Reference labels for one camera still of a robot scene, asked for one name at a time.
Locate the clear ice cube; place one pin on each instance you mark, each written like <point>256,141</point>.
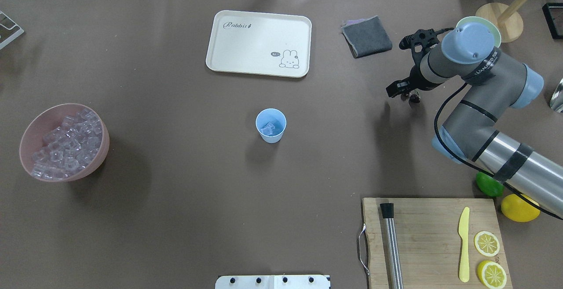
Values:
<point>269,129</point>

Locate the grey folded cloth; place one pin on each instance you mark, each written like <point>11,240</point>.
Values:
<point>366,36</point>

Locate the wooden mug tree stand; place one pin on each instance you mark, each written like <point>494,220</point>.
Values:
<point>506,17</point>

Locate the pink bowl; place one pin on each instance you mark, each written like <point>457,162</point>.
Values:
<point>32,140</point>

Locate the black tray at edge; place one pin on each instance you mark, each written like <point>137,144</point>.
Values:
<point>553,13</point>

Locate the lemon slice upper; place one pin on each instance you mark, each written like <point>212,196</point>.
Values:
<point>486,243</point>

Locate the lemon half lower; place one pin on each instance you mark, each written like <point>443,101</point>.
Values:
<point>491,274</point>

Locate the steel muddler black tip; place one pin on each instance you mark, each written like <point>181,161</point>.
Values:
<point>387,212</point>

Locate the white wire cup rack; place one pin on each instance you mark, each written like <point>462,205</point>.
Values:
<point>9,30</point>

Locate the green lime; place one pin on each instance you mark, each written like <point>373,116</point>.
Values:
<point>488,185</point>

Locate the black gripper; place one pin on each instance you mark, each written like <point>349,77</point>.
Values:
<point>416,78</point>

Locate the clear ice cubes pile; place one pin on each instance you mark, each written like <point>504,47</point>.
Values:
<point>69,148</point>

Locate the cream rabbit serving tray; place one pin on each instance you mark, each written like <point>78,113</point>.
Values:
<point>258,43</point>

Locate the mint green bowl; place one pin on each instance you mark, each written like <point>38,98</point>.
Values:
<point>492,27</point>

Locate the yellow plastic knife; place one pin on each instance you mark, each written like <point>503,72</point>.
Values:
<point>464,262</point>

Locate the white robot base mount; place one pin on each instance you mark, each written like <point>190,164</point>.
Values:
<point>283,281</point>

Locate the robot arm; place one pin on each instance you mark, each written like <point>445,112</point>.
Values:
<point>496,82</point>

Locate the wooden cutting board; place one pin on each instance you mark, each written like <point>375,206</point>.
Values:
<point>429,245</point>

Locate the dark cherry with stem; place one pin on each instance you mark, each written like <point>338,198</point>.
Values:
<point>414,98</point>

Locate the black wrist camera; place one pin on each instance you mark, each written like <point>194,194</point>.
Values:
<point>420,42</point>

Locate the yellow lemon near board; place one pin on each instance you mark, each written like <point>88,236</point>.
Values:
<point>518,210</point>

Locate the light blue plastic cup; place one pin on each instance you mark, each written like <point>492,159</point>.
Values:
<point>275,116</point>

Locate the metal ice scoop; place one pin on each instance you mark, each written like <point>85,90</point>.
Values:
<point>556,100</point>

